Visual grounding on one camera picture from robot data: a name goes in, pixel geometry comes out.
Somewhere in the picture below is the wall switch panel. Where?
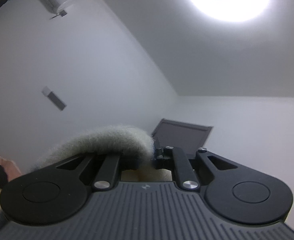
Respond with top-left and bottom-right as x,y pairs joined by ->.
42,87 -> 67,111

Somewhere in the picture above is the grey door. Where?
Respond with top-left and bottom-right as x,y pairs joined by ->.
152,119 -> 213,158

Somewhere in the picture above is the cream striped fleece sweater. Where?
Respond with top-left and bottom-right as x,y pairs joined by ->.
29,125 -> 172,182

